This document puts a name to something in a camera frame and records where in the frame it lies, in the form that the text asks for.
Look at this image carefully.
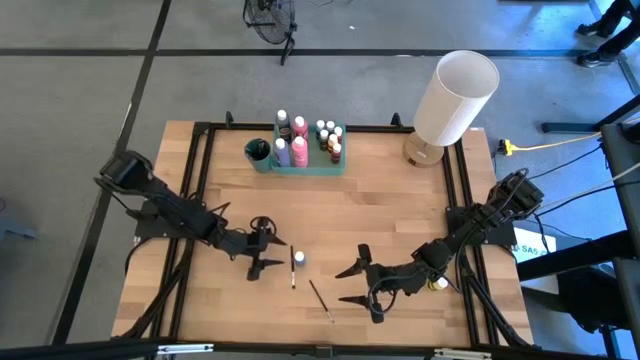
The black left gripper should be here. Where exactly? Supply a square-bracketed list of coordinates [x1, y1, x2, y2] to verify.
[224, 218, 289, 282]

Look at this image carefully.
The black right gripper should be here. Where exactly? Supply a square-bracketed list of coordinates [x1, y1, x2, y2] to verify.
[333, 243, 441, 325]

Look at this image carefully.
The large blue paint bottle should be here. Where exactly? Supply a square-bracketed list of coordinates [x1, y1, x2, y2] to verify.
[272, 137, 293, 169]

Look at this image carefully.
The large pink paint bottle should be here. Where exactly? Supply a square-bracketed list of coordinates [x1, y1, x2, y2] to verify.
[291, 135, 310, 169]

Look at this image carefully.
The large black paint bottle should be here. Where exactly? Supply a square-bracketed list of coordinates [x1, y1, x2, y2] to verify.
[274, 109, 293, 144]

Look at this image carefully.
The large red paint bottle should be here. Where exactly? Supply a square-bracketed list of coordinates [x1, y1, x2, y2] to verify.
[292, 115, 310, 142]

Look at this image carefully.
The dark teal plastic cup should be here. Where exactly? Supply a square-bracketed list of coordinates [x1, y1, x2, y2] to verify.
[243, 137, 273, 175]

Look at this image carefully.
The teal translucent plastic bin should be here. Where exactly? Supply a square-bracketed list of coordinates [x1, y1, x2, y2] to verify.
[271, 121, 348, 178]

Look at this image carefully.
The white printed sign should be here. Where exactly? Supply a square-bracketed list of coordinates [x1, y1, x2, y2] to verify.
[512, 227, 551, 265]

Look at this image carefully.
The white shade wooden base lamp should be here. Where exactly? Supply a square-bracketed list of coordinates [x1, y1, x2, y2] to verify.
[402, 49, 501, 170]

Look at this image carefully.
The black floor fan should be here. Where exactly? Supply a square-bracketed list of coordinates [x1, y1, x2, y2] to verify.
[242, 0, 300, 67]

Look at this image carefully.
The black floor stand bar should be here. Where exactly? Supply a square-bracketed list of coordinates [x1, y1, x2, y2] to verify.
[541, 93, 640, 135]

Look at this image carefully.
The person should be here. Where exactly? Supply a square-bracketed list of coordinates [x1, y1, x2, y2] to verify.
[574, 0, 640, 69]

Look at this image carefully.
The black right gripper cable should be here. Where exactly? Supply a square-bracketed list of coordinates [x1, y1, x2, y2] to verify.
[367, 277, 399, 316]

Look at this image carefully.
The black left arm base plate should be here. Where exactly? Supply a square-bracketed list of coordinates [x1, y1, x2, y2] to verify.
[133, 199, 204, 240]

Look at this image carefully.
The silver metal bracket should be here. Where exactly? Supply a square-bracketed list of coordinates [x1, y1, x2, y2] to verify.
[157, 343, 215, 357]
[433, 347, 494, 360]

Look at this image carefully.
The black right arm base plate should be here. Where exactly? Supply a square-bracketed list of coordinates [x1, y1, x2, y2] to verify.
[444, 205, 518, 247]

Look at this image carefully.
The black camera rig rail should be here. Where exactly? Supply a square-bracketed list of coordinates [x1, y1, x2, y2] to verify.
[0, 338, 640, 360]

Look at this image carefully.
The yellow extension cable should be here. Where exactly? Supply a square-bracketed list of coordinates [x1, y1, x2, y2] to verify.
[513, 117, 640, 153]

